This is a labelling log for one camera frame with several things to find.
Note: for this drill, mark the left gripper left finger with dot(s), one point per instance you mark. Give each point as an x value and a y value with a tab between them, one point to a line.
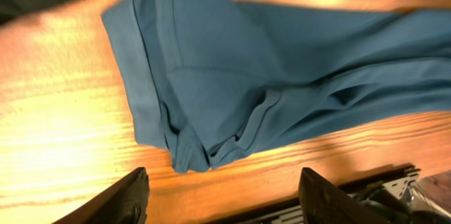
124	202

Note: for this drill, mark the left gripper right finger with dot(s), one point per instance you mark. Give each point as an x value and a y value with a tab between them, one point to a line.
324	203

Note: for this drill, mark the blue polo shirt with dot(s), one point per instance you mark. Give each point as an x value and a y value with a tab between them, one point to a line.
214	81

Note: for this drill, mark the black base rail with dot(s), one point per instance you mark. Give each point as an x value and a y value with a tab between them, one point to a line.
385	198

